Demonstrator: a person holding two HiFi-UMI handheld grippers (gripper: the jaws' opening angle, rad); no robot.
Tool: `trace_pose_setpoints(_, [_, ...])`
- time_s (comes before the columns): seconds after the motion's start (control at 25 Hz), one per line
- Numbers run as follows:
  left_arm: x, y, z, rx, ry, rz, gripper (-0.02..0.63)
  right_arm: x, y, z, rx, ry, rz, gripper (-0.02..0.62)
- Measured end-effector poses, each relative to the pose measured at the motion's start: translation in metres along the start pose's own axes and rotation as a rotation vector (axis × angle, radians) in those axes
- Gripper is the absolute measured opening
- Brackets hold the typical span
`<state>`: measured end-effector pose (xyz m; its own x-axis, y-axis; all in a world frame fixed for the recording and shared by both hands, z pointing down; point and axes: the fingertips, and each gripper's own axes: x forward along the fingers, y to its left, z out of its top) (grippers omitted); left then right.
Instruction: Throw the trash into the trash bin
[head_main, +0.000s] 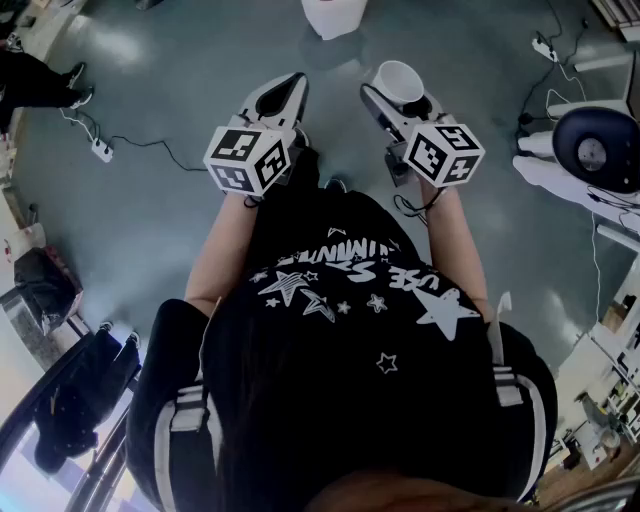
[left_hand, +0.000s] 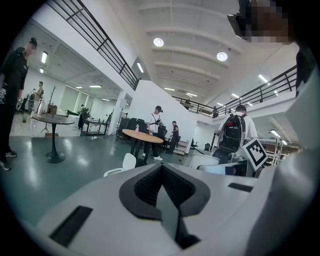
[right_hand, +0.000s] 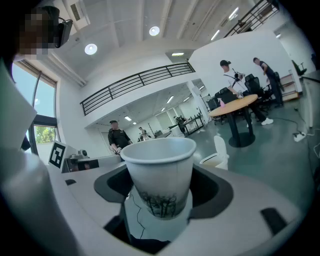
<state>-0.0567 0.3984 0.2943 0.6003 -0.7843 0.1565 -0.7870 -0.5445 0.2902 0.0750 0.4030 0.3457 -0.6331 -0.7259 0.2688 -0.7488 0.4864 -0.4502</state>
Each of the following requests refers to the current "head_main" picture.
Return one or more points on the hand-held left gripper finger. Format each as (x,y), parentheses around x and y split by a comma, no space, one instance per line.
(299,102)
(252,100)

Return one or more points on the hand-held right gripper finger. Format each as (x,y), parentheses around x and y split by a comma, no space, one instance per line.
(427,110)
(382,111)

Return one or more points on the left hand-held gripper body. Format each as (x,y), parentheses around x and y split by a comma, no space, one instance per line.
(247,160)

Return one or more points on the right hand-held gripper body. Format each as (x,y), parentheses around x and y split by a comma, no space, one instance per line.
(445,152)

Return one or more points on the white cup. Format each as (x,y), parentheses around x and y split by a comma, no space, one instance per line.
(397,82)

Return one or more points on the white bin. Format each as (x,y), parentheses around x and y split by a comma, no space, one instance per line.
(332,17)

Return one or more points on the person's right forearm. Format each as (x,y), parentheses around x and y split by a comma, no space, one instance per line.
(457,240)

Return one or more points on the person's left forearm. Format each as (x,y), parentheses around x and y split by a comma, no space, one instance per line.
(220,245)

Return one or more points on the person's shoe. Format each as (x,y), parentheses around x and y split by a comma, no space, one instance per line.
(301,138)
(334,184)

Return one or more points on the white and blue robot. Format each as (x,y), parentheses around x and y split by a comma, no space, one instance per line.
(575,131)

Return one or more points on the white power strip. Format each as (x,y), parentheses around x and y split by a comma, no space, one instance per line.
(545,49)
(102,150)

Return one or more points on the person's black star-print shirt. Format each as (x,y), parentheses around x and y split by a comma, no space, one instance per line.
(350,360)

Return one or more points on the black plastic bag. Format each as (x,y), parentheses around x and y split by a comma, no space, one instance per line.
(42,285)

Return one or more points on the cluttered white desk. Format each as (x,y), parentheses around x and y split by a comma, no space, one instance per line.
(600,380)

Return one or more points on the white table frame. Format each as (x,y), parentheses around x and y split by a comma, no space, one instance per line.
(627,85)

